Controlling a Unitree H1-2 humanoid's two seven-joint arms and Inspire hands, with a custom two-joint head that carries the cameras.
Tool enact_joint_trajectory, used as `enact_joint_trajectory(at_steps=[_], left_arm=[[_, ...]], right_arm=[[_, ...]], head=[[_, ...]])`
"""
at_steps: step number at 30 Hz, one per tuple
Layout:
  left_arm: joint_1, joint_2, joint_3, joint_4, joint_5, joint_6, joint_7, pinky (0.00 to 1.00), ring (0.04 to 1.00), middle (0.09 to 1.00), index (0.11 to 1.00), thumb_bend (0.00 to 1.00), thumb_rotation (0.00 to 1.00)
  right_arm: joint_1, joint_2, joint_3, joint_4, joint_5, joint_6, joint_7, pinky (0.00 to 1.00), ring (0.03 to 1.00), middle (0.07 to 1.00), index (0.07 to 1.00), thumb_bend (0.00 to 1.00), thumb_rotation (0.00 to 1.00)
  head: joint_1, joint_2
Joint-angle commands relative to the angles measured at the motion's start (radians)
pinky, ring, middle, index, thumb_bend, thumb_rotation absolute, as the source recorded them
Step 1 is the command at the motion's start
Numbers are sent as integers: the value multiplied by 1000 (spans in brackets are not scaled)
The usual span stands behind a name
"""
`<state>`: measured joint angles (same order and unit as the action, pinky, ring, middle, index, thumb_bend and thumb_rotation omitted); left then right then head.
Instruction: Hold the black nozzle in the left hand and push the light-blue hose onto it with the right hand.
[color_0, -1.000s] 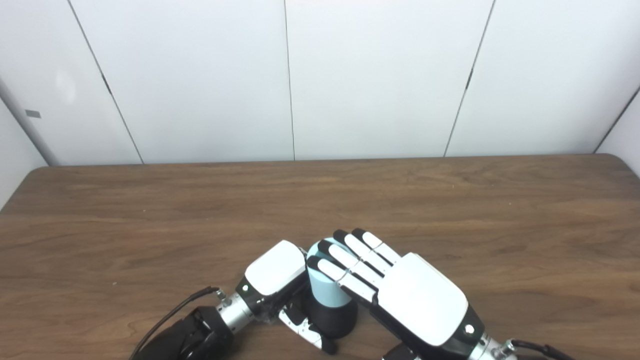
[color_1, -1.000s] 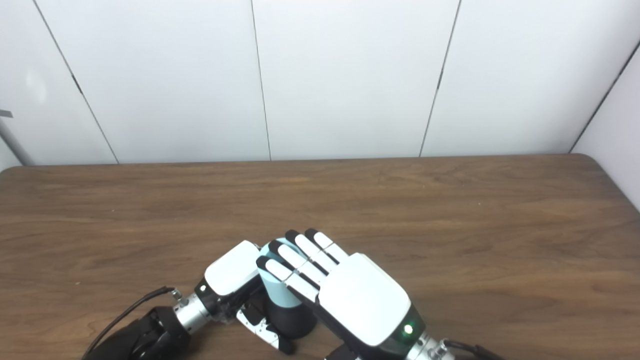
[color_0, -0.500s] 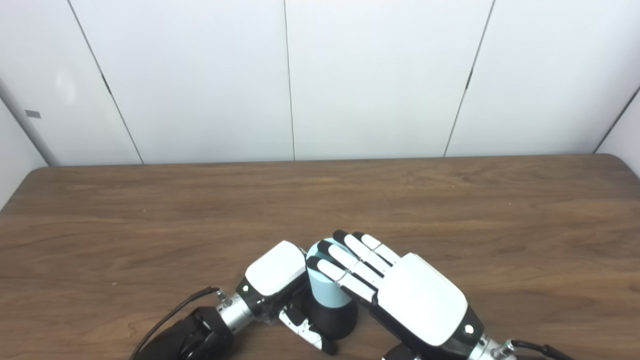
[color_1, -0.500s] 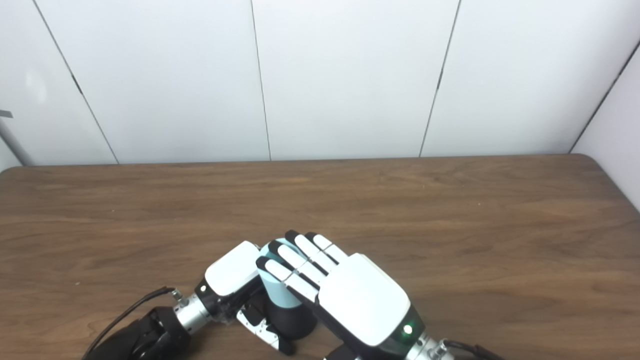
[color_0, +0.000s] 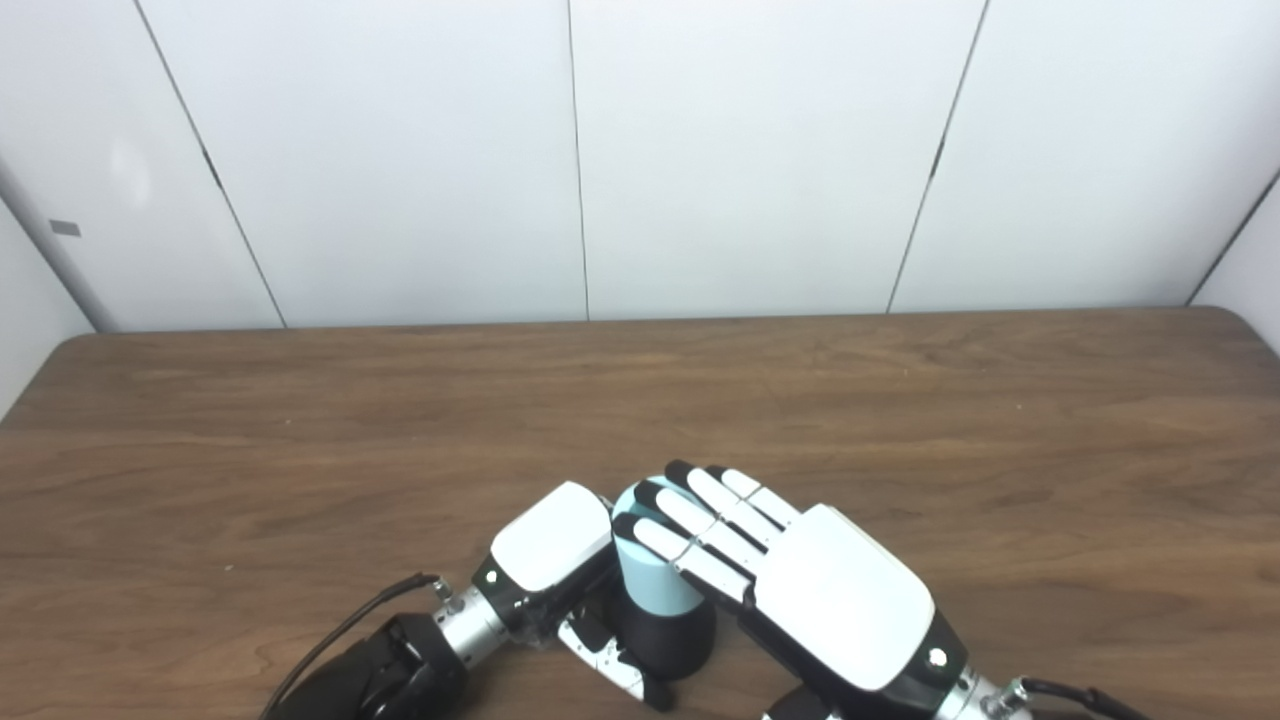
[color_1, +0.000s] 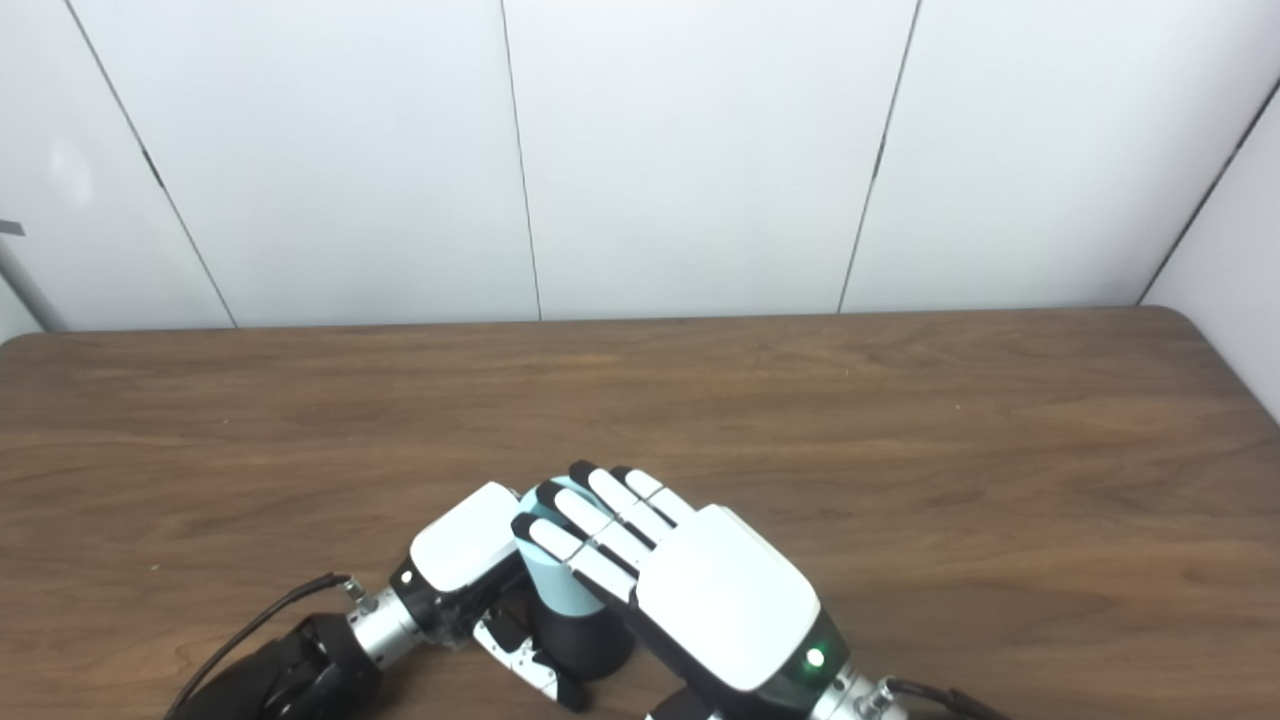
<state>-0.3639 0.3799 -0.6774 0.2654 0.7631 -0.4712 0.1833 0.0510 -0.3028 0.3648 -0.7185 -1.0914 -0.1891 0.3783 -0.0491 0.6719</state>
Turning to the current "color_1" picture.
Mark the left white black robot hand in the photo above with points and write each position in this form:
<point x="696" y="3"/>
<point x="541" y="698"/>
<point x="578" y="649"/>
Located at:
<point x="465" y="540"/>

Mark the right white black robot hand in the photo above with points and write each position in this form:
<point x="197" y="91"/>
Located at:
<point x="725" y="590"/>

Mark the black flared nozzle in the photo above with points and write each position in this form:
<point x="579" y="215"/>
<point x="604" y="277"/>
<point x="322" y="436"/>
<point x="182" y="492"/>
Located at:
<point x="590" y="645"/>

